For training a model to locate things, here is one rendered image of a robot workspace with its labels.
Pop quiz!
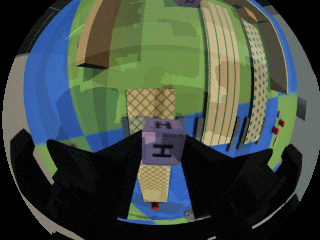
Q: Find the purple labelled cube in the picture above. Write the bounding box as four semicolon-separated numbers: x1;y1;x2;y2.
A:
141;117;187;167

